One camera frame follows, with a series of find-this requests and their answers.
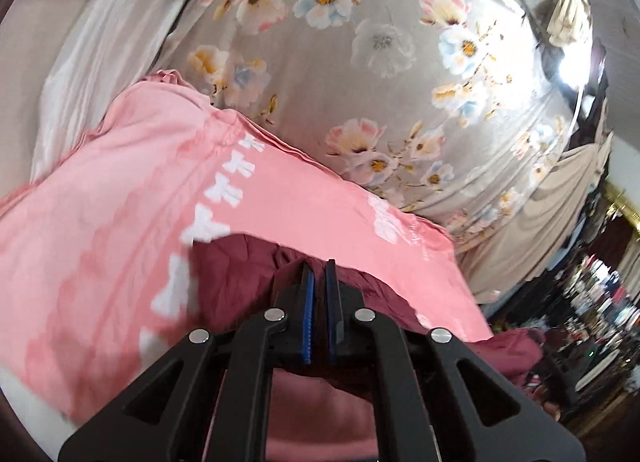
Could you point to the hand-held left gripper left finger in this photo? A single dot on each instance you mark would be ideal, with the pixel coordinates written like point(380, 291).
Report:
point(307, 314)

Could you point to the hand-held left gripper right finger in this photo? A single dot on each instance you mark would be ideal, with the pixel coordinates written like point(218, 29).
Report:
point(331, 314)

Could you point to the maroon puffer jacket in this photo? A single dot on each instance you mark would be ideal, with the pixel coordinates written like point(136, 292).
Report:
point(235, 282)

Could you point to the pink printed blanket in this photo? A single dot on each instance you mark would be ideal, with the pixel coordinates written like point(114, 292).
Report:
point(125, 192)

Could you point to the beige draped cloth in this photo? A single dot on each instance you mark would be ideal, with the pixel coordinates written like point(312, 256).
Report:
point(540, 222)

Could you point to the grey floral sheet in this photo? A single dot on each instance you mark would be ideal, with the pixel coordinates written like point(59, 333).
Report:
point(400, 92)

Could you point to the cluttered goods shelves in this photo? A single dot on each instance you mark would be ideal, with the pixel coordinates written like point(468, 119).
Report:
point(595, 302)

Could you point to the white curtain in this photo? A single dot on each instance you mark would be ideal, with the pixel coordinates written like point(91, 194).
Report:
point(90, 42)

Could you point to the cream hanging cloth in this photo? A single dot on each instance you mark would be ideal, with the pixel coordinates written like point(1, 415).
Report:
point(570, 12)

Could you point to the gold frame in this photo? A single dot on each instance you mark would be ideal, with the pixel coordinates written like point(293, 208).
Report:
point(625, 207)

